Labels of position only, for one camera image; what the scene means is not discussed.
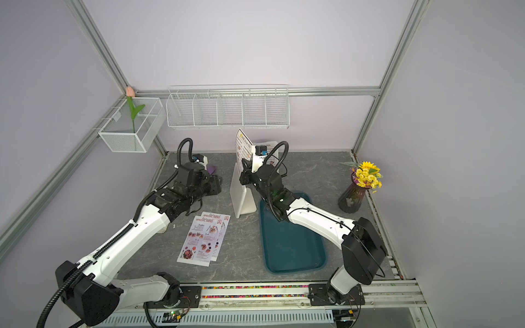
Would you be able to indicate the white ventilation grille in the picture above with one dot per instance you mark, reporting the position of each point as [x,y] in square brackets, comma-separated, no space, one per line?
[221,318]

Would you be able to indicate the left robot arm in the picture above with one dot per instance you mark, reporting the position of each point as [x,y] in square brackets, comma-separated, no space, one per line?
[90,287]

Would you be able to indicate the white menu holder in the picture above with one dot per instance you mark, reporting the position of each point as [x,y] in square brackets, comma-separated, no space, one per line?
[242,198]
[265,149]

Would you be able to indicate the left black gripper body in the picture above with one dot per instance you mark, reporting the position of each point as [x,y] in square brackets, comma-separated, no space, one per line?
[210,187]

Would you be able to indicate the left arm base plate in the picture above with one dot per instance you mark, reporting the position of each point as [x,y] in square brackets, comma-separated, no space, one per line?
[185,297]

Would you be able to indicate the white mesh wall basket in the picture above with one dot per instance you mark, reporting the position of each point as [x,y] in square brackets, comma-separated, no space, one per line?
[118,133]

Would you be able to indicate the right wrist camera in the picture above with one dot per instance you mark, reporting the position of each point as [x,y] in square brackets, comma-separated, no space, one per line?
[257,161]

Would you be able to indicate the pink artificial tulip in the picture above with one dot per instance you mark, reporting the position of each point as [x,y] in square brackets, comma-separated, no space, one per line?
[134,110]

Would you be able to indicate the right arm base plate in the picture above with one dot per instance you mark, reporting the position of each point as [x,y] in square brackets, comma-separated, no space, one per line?
[326,295]

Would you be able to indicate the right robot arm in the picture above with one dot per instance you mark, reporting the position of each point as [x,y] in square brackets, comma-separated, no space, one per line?
[362,248]

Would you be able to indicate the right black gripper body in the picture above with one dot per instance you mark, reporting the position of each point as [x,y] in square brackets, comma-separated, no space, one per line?
[250,178]

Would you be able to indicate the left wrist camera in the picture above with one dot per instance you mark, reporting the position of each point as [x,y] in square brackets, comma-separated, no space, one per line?
[199,158]

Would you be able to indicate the yellow flower bouquet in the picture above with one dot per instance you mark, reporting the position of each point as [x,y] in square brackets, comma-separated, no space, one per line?
[365,174]

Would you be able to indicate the teal plastic tray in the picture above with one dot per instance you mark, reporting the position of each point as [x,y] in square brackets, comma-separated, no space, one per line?
[289,248]

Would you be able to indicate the white wire wall shelf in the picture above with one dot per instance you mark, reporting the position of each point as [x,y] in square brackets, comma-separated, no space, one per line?
[228,106]

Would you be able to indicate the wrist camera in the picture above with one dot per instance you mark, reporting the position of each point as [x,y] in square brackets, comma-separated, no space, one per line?
[199,158]
[257,161]

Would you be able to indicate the red special menu sheet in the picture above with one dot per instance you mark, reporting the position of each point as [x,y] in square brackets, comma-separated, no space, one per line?
[218,230]

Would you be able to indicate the dark purple vase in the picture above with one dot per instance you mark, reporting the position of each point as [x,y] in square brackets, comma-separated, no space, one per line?
[351,199]

